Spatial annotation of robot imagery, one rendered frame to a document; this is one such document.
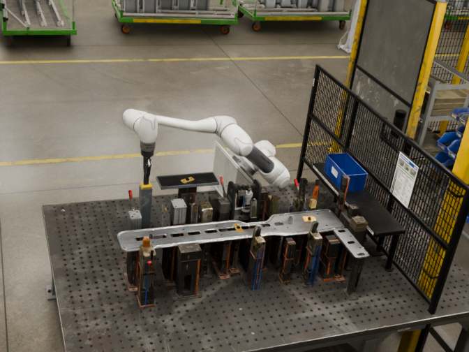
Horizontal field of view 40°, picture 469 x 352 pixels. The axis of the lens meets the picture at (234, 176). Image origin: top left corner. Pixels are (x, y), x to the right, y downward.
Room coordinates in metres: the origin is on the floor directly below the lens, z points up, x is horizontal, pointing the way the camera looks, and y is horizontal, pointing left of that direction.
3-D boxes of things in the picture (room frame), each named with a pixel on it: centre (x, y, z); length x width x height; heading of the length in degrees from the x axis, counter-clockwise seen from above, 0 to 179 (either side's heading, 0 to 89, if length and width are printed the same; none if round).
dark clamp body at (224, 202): (3.38, 0.05, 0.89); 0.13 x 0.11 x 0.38; 22
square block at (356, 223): (3.37, -0.79, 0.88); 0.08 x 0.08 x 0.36; 22
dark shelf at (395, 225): (3.74, -0.81, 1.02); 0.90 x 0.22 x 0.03; 22
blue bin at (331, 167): (3.91, -0.75, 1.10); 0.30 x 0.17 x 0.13; 22
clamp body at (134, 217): (3.14, 0.55, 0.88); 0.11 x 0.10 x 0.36; 22
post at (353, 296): (3.09, -0.78, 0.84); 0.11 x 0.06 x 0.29; 22
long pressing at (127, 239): (3.19, -0.04, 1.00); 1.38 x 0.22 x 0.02; 112
